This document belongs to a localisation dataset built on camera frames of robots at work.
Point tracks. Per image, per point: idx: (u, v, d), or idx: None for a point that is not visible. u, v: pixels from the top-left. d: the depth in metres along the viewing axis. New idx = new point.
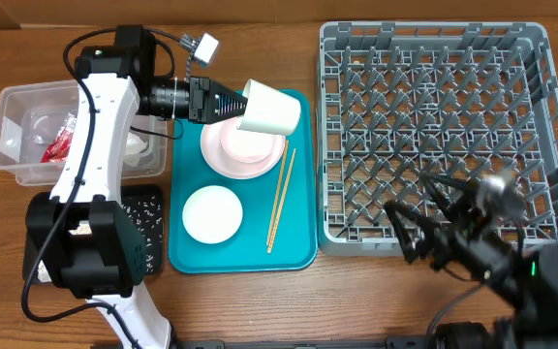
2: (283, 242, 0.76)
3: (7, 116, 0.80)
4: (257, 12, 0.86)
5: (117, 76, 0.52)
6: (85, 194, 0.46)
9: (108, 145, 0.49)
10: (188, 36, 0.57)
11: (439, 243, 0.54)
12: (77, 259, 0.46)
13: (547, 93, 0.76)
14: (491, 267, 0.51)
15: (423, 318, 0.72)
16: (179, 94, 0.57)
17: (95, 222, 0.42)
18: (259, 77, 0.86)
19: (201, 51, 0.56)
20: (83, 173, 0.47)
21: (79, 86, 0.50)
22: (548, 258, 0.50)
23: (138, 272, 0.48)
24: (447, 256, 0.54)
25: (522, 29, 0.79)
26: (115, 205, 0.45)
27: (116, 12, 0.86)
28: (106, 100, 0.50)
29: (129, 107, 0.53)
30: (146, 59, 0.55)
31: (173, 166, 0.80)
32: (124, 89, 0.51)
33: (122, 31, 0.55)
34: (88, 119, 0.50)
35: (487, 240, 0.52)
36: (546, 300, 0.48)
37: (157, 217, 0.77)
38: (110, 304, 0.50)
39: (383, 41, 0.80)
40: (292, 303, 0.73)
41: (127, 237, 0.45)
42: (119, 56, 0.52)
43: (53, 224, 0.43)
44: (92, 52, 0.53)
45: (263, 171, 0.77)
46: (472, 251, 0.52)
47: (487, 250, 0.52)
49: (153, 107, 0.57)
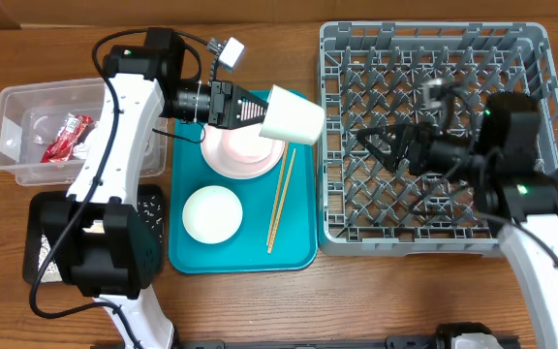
2: (284, 243, 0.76)
3: (7, 116, 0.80)
4: (258, 12, 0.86)
5: (144, 78, 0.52)
6: (103, 194, 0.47)
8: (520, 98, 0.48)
9: (128, 147, 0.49)
10: (214, 40, 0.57)
11: (409, 133, 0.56)
12: (88, 258, 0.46)
13: (547, 93, 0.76)
14: (454, 160, 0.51)
15: (424, 319, 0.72)
16: (201, 98, 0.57)
17: (108, 223, 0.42)
18: (259, 77, 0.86)
19: (226, 56, 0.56)
20: (102, 174, 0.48)
21: (106, 86, 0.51)
22: (497, 98, 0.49)
23: (146, 276, 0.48)
24: (418, 149, 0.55)
25: (522, 29, 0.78)
26: (131, 207, 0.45)
27: (115, 12, 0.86)
28: (131, 101, 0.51)
29: (153, 109, 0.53)
30: (173, 62, 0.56)
31: (173, 166, 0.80)
32: (149, 91, 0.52)
33: (154, 33, 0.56)
34: (111, 119, 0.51)
35: (444, 139, 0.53)
36: (498, 129, 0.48)
37: (157, 217, 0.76)
38: (116, 304, 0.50)
39: (383, 41, 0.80)
40: (292, 303, 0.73)
41: (139, 237, 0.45)
42: (148, 57, 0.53)
43: (69, 222, 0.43)
44: (120, 52, 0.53)
45: (270, 164, 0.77)
46: (436, 151, 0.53)
47: (449, 146, 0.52)
49: (175, 110, 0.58)
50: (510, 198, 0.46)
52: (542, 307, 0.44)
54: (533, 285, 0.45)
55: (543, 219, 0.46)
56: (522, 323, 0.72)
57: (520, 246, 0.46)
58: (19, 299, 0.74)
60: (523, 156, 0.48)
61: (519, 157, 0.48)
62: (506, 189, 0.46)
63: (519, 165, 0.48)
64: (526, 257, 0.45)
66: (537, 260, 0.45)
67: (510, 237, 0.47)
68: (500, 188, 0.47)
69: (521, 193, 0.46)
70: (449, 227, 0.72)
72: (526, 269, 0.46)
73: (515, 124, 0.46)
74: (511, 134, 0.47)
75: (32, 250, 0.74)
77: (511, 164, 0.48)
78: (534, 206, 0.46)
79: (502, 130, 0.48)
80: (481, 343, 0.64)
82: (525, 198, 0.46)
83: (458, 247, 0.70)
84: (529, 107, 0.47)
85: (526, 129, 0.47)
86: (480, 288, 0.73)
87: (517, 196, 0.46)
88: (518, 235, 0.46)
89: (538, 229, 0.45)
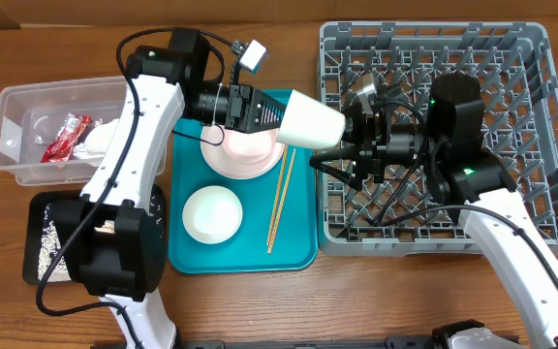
2: (284, 243, 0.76)
3: (7, 116, 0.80)
4: (258, 11, 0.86)
5: (167, 81, 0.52)
6: (116, 196, 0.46)
8: (463, 82, 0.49)
9: (145, 151, 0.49)
10: (238, 41, 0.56)
11: (368, 160, 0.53)
12: (98, 257, 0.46)
13: (547, 92, 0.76)
14: (411, 148, 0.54)
15: (424, 318, 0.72)
16: (220, 100, 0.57)
17: (120, 226, 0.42)
18: (259, 77, 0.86)
19: (248, 59, 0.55)
20: (117, 175, 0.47)
21: (128, 86, 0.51)
22: (440, 85, 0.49)
23: (153, 279, 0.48)
24: (378, 163, 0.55)
25: (522, 29, 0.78)
26: (142, 211, 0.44)
27: (115, 12, 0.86)
28: (151, 104, 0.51)
29: (172, 112, 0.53)
30: (197, 66, 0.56)
31: (173, 165, 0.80)
32: (170, 95, 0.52)
33: (179, 33, 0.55)
34: (130, 120, 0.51)
35: (394, 130, 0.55)
36: (448, 118, 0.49)
37: (157, 217, 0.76)
38: (121, 305, 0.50)
39: (383, 41, 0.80)
40: (292, 303, 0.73)
41: (149, 240, 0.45)
42: (171, 61, 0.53)
43: (80, 222, 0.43)
44: (145, 53, 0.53)
45: (272, 160, 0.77)
46: (392, 147, 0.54)
47: (403, 137, 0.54)
49: (194, 111, 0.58)
50: (460, 182, 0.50)
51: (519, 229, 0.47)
52: (512, 274, 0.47)
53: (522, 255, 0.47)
54: (501, 256, 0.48)
55: (493, 194, 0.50)
56: (522, 323, 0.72)
57: (480, 222, 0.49)
58: (20, 299, 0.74)
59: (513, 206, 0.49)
60: (470, 142, 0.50)
61: (467, 142, 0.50)
62: (455, 175, 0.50)
63: (468, 147, 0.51)
64: (487, 231, 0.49)
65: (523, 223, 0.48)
66: (497, 232, 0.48)
67: (469, 217, 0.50)
68: (451, 175, 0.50)
69: (467, 174, 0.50)
70: (449, 227, 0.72)
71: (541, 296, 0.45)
72: (491, 242, 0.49)
73: (462, 114, 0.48)
74: (459, 124, 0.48)
75: (32, 250, 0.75)
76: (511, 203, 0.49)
77: (461, 149, 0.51)
78: (482, 183, 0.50)
79: (450, 121, 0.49)
80: (476, 336, 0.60)
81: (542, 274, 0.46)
82: (473, 178, 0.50)
83: (458, 247, 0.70)
84: (472, 93, 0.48)
85: (473, 116, 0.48)
86: (479, 288, 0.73)
87: (466, 179, 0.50)
88: (477, 212, 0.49)
89: (492, 202, 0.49)
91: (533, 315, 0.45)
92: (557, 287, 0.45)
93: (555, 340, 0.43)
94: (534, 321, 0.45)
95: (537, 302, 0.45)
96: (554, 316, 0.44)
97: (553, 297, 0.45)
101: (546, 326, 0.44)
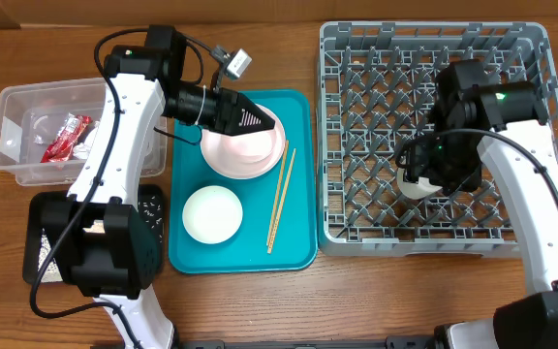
2: (283, 243, 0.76)
3: (7, 116, 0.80)
4: (258, 11, 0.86)
5: (144, 79, 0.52)
6: (104, 194, 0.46)
8: None
9: (130, 146, 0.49)
10: (221, 47, 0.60)
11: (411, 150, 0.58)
12: (90, 257, 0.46)
13: (547, 93, 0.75)
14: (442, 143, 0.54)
15: (423, 318, 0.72)
16: (207, 102, 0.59)
17: (109, 223, 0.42)
18: (259, 76, 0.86)
19: (233, 66, 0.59)
20: (104, 174, 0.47)
21: (108, 86, 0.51)
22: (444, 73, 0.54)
23: (146, 276, 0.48)
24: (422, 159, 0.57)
25: (522, 29, 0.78)
26: (132, 208, 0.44)
27: (114, 13, 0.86)
28: (132, 101, 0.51)
29: (153, 110, 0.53)
30: (174, 62, 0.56)
31: (173, 168, 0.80)
32: (150, 91, 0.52)
33: (156, 33, 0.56)
34: (110, 120, 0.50)
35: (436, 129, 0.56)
36: (448, 80, 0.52)
37: (157, 217, 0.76)
38: (117, 304, 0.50)
39: (383, 41, 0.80)
40: (293, 303, 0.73)
41: (139, 236, 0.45)
42: (149, 57, 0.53)
43: (69, 222, 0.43)
44: (122, 52, 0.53)
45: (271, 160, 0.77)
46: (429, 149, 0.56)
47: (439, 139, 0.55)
49: (179, 111, 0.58)
50: (488, 103, 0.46)
51: (542, 167, 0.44)
52: (522, 211, 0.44)
53: (539, 194, 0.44)
54: (514, 191, 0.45)
55: (524, 124, 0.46)
56: None
57: (501, 154, 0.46)
58: (19, 298, 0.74)
59: (542, 142, 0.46)
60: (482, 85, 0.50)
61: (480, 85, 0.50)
62: (483, 96, 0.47)
63: None
64: (507, 164, 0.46)
65: (547, 161, 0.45)
66: (517, 165, 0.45)
67: (490, 146, 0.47)
68: (478, 96, 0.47)
69: (499, 99, 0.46)
70: (449, 227, 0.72)
71: (547, 237, 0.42)
72: (507, 176, 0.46)
73: (464, 67, 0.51)
74: (461, 76, 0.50)
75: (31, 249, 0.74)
76: (537, 138, 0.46)
77: None
78: (511, 111, 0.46)
79: (451, 80, 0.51)
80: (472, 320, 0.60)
81: (555, 217, 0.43)
82: (503, 102, 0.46)
83: (458, 247, 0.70)
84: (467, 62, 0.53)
85: (471, 68, 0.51)
86: (479, 287, 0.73)
87: (496, 101, 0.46)
88: (498, 142, 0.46)
89: (518, 134, 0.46)
91: (535, 256, 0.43)
92: None
93: (552, 285, 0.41)
94: (535, 266, 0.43)
95: (542, 243, 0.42)
96: (556, 261, 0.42)
97: None
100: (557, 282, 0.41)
101: (546, 269, 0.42)
